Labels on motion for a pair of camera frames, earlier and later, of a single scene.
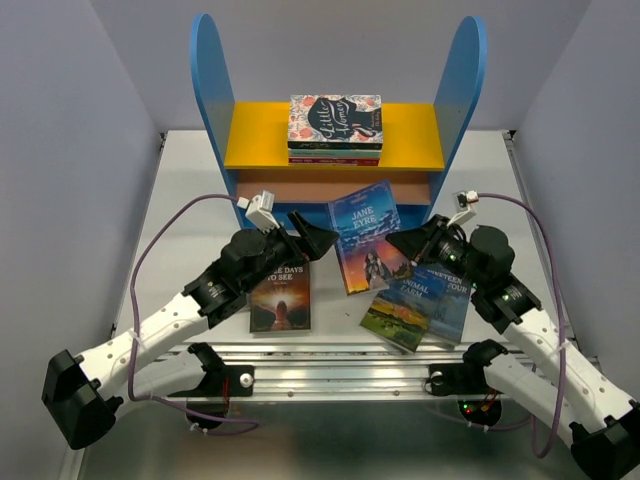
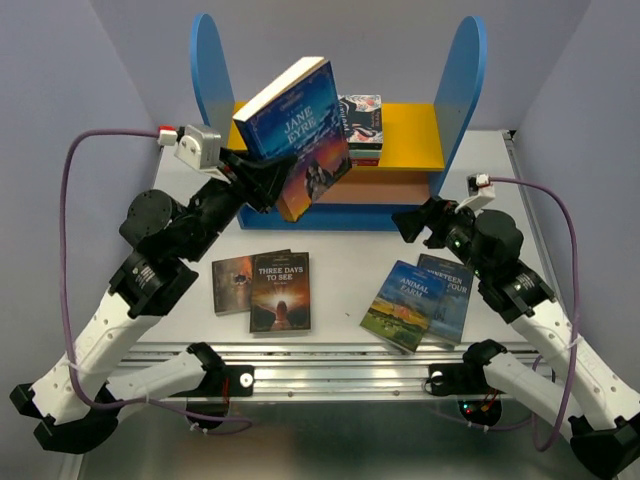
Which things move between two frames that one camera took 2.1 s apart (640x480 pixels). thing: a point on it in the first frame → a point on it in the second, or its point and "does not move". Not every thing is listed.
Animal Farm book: (403, 311) does not move
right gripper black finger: (411, 242) → (411, 223)
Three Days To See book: (283, 303) does not move
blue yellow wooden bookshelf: (419, 141) does not move
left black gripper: (315, 240) → (262, 179)
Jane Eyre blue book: (361, 223) → (300, 118)
